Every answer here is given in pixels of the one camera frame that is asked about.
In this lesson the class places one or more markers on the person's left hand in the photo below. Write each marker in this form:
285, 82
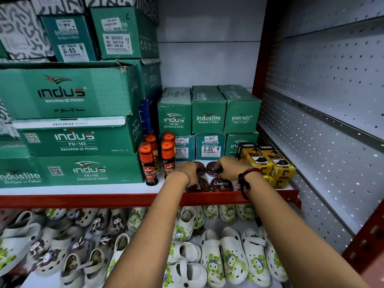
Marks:
186, 170

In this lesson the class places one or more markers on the grey perforated rack panel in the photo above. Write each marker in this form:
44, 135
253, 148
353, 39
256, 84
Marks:
327, 116

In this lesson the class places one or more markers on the red metal rack upright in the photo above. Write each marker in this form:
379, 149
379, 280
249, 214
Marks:
364, 236
265, 44

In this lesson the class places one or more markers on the pile of white printed clogs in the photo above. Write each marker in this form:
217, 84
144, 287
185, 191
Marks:
75, 245

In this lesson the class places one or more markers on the stack of large green shoeboxes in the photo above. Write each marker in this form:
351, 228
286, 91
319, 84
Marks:
75, 92

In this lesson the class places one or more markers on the dark brown shoe polish tin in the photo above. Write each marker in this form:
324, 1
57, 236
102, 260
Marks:
200, 169
221, 185
200, 185
211, 170

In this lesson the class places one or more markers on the orange-capped liquid polish bottle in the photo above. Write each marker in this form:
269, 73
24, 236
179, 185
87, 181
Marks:
169, 137
148, 164
168, 160
153, 143

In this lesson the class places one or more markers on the person's right hand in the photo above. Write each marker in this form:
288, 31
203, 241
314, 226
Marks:
232, 167

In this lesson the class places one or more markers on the blue shoebox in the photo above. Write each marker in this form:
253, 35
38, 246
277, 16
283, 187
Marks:
150, 112

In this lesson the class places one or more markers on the person's left forearm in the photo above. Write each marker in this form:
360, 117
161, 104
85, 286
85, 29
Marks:
150, 236

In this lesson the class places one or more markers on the red and white metal shelf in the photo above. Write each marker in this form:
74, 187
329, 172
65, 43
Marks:
90, 198

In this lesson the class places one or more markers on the stack of small green shoeboxes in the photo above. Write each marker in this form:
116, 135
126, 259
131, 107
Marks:
210, 113

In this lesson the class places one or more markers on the yellow and black polish box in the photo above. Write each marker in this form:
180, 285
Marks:
280, 164
255, 157
277, 183

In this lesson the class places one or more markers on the person's left fingers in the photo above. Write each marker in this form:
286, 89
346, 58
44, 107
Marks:
194, 170

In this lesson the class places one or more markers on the person's right fingers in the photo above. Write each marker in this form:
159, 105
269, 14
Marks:
221, 167

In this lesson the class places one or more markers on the person's right forearm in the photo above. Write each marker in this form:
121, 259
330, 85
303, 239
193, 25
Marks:
288, 233

